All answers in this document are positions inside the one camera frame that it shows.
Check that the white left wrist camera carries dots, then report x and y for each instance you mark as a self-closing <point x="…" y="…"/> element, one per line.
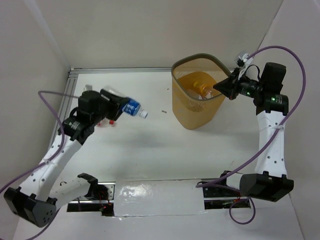
<point x="88" y="87"/>

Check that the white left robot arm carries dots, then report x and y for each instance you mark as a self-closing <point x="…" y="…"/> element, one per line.
<point x="36" y="200"/>

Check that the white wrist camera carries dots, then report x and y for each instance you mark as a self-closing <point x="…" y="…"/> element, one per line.
<point x="88" y="87"/>
<point x="243" y="60"/>

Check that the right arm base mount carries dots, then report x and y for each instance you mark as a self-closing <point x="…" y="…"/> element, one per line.
<point x="222" y="197"/>

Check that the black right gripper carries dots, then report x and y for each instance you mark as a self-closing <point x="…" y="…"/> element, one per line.
<point x="229" y="86"/>

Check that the aluminium frame rail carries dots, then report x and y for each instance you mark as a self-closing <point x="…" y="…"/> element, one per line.
<point x="161" y="129"/>

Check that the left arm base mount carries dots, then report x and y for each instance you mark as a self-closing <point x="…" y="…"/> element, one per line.
<point x="101" y="202"/>

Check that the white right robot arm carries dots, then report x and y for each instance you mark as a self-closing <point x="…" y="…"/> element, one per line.
<point x="270" y="180"/>

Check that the yellow mesh waste bin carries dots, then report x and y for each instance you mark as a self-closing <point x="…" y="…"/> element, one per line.
<point x="203" y="68"/>

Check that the blue label water bottle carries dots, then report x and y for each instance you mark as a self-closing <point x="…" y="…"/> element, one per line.
<point x="127" y="103"/>

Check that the orange label yellow cap bottle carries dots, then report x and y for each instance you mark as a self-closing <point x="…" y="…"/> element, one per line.
<point x="203" y="89"/>

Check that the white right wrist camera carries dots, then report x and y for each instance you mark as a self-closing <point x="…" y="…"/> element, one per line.
<point x="243" y="60"/>

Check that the red label cola bottle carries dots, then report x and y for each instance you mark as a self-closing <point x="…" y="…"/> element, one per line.
<point x="106" y="123"/>

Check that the clear bottle white cap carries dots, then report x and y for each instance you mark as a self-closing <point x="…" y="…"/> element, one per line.
<point x="208" y="96"/>

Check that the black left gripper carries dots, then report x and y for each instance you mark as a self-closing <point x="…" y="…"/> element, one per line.
<point x="114" y="105"/>

